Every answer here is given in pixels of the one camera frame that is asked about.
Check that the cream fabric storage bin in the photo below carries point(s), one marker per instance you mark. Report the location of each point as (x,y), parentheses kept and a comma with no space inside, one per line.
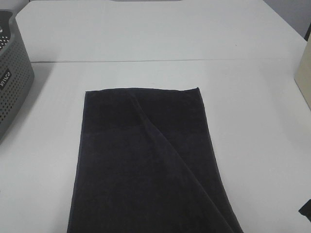
(303,74)

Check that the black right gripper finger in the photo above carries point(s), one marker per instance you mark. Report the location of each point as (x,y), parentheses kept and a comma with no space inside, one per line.
(305,210)

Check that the dark navy towel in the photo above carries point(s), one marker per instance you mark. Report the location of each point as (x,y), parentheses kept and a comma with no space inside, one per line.
(146,164)

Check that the grey perforated plastic basket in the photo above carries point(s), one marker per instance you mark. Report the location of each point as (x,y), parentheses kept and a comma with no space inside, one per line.
(16,72)

